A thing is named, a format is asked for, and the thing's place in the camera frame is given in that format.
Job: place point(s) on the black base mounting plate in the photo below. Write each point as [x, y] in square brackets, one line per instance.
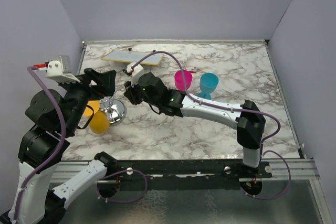
[192, 174]

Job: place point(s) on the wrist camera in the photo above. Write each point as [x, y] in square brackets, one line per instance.
[58, 69]
[135, 72]

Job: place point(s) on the blue plastic wine glass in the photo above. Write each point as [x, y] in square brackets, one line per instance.
[208, 84]

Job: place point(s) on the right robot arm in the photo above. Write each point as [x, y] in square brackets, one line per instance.
[245, 118]

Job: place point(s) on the yellow wine glass rear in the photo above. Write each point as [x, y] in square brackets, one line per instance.
[91, 108]

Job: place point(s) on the red card box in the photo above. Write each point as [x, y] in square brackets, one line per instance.
[191, 69]

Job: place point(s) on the aluminium rail frame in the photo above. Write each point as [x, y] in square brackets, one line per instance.
[291, 195]

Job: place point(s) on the pink plastic wine glass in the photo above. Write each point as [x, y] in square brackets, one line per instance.
[183, 79]

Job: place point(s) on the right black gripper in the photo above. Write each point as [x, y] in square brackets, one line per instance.
[130, 93]

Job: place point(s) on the yellow wine glass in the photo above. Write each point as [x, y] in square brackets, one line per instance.
[99, 123]
[91, 108]

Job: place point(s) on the yellow wine glass front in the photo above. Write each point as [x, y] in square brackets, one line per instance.
[99, 123]

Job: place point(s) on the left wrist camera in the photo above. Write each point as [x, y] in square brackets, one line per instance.
[58, 69]

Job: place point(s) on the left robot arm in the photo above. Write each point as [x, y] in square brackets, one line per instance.
[56, 118]

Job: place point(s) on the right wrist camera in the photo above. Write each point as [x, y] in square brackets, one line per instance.
[135, 72]

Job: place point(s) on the chrome wine glass rack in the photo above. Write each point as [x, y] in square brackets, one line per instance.
[114, 109]

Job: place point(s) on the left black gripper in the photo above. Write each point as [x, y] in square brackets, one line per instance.
[105, 85]

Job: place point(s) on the yellow framed whiteboard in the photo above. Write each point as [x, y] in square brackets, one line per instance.
[126, 56]

